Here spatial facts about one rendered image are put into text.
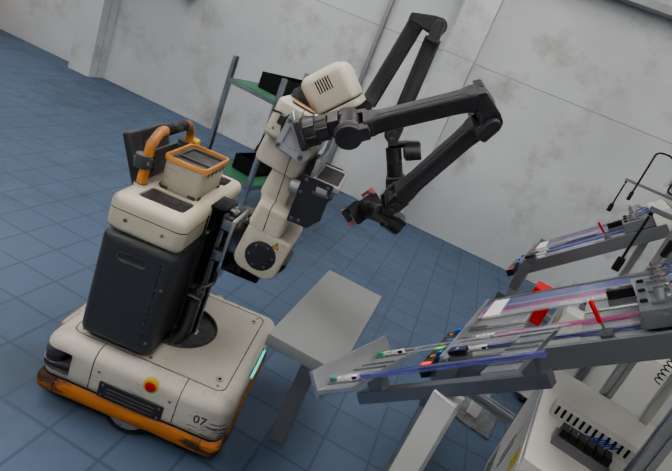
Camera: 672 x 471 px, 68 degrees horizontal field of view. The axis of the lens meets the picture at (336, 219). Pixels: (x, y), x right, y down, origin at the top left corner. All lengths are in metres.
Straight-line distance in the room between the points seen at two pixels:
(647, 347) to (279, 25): 4.78
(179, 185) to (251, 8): 4.19
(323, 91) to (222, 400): 1.03
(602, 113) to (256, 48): 3.46
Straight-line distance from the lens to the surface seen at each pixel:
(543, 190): 5.17
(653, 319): 1.46
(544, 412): 1.87
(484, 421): 2.82
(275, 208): 1.60
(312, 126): 1.36
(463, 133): 1.43
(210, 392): 1.77
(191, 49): 6.04
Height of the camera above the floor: 1.45
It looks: 19 degrees down
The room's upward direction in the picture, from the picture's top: 23 degrees clockwise
